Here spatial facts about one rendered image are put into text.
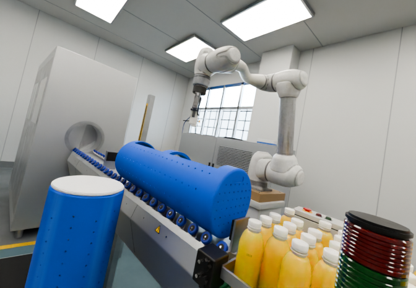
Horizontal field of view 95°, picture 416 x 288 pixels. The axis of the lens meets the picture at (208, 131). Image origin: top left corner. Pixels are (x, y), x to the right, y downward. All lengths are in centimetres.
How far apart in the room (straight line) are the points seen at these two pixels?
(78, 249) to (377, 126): 346
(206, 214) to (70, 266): 54
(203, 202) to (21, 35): 546
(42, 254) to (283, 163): 122
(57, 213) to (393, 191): 338
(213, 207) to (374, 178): 292
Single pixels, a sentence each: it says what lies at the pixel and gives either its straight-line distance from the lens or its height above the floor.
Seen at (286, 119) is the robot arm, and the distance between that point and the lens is 132.
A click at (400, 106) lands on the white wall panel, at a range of 356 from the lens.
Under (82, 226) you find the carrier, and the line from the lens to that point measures 93.
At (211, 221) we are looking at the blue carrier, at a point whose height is 104.
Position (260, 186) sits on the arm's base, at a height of 108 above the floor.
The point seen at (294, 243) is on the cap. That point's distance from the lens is 59.
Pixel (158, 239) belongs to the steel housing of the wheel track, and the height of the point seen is 85.
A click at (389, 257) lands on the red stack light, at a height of 123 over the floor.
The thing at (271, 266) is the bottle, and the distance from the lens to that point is 66.
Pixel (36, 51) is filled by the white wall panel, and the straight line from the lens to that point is 575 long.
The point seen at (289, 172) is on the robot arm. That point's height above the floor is 123.
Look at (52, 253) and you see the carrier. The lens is 100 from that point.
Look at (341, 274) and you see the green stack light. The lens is 34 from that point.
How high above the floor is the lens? 131
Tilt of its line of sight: 3 degrees up
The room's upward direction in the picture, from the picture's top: 11 degrees clockwise
